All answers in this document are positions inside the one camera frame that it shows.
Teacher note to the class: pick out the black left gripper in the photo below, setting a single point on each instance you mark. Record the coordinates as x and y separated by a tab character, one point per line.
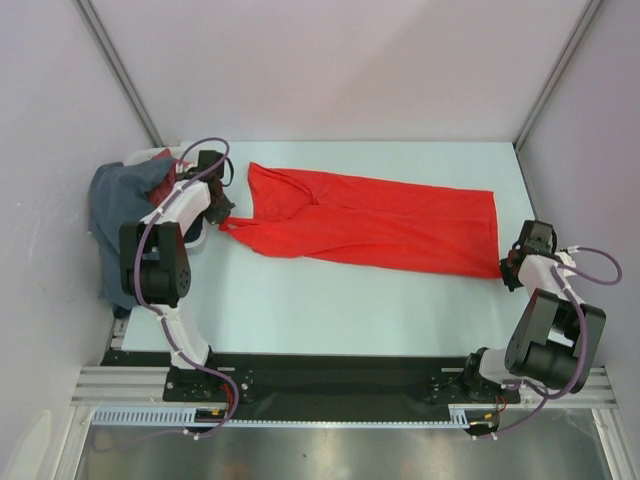
221	214

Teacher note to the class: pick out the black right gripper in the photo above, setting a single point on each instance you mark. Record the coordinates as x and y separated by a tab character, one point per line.
507	275

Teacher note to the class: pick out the red tank top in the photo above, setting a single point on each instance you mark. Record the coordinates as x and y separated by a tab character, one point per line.
370	222

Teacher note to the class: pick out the grey-blue tank top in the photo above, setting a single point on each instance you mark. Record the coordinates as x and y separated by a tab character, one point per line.
117	195

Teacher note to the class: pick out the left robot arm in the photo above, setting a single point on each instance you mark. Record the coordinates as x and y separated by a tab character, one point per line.
155	248

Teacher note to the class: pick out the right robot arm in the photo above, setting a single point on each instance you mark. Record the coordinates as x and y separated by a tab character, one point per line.
553	346

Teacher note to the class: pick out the maroon tank top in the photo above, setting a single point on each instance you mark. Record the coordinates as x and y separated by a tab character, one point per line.
162	190

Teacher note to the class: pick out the white plastic laundry bin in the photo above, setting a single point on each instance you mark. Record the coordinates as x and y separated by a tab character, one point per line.
195	236

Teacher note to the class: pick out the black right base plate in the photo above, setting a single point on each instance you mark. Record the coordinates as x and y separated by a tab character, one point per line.
453	386

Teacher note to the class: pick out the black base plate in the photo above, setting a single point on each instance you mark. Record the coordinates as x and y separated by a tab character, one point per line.
453	386
196	386

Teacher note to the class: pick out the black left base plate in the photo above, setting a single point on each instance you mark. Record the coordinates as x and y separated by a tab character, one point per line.
196	386

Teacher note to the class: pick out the grey slotted cable duct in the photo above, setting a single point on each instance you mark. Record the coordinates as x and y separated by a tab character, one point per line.
453	416

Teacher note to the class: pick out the aluminium frame rail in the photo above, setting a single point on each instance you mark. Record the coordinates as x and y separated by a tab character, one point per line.
144	386

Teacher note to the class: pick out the left aluminium corner post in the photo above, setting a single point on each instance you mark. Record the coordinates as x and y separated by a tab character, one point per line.
105	45

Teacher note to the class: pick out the aluminium corner post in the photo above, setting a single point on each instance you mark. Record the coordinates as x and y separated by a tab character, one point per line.
577	36
105	45

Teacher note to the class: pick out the right aluminium corner post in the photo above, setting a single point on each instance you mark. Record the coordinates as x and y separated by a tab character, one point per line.
577	36

